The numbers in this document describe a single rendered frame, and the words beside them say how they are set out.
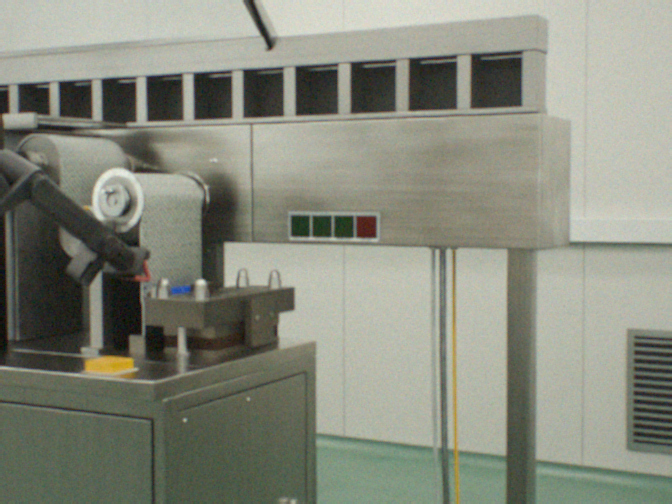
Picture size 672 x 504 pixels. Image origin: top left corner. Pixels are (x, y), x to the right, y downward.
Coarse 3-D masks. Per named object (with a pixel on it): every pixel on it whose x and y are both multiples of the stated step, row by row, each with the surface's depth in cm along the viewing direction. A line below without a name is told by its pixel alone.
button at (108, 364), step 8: (88, 360) 216; (96, 360) 216; (104, 360) 216; (112, 360) 216; (120, 360) 216; (128, 360) 217; (88, 368) 216; (96, 368) 215; (104, 368) 214; (112, 368) 213; (120, 368) 215; (128, 368) 217
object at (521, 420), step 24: (528, 264) 249; (528, 288) 249; (528, 312) 250; (528, 336) 250; (528, 360) 250; (528, 384) 251; (528, 408) 251; (528, 432) 251; (528, 456) 251; (528, 480) 252
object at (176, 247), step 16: (144, 224) 242; (160, 224) 247; (176, 224) 253; (192, 224) 259; (144, 240) 242; (160, 240) 248; (176, 240) 253; (192, 240) 259; (160, 256) 248; (176, 256) 253; (192, 256) 259; (160, 272) 248; (176, 272) 253; (192, 272) 259
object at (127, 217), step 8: (112, 176) 243; (120, 176) 242; (104, 184) 245; (128, 184) 241; (200, 192) 263; (136, 200) 240; (136, 208) 241; (104, 216) 245; (112, 216) 244; (120, 216) 243; (128, 216) 242; (120, 224) 243; (136, 224) 248
